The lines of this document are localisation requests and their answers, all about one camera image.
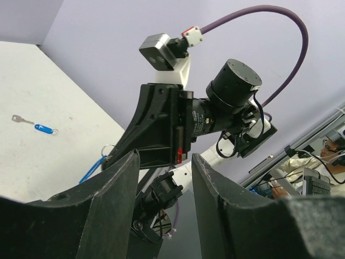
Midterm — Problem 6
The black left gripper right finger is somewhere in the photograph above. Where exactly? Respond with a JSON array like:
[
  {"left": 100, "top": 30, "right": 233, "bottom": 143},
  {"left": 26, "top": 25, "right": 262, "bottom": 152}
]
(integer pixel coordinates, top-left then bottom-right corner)
[{"left": 191, "top": 153, "right": 344, "bottom": 258}]

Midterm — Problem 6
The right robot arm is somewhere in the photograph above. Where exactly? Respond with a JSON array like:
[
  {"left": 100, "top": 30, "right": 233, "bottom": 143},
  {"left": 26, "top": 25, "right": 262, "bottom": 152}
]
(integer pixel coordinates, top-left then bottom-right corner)
[{"left": 102, "top": 59, "right": 277, "bottom": 243}]

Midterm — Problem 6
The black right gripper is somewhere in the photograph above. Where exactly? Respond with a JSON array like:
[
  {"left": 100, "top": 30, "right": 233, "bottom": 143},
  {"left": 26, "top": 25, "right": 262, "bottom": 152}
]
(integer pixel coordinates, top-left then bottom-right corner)
[{"left": 101, "top": 83, "right": 194, "bottom": 170}]

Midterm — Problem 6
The dark blue key tag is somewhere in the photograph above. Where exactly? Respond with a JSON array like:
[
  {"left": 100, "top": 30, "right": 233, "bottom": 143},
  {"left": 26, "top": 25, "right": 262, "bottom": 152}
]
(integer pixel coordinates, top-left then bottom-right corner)
[{"left": 34, "top": 124, "right": 59, "bottom": 135}]

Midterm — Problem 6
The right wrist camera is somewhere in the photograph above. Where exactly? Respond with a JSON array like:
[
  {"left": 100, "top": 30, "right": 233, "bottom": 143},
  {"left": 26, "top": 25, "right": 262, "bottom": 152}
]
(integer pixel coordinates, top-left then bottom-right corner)
[{"left": 139, "top": 26, "right": 203, "bottom": 89}]

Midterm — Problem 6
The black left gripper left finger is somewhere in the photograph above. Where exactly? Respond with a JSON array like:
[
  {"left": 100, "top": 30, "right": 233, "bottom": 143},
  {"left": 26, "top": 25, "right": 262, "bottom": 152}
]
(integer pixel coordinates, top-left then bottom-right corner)
[{"left": 1, "top": 151, "right": 140, "bottom": 258}]

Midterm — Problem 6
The person at keyboard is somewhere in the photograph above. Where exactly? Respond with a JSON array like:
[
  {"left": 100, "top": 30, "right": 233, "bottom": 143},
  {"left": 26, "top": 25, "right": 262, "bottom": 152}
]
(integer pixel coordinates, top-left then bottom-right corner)
[{"left": 277, "top": 137, "right": 344, "bottom": 196}]

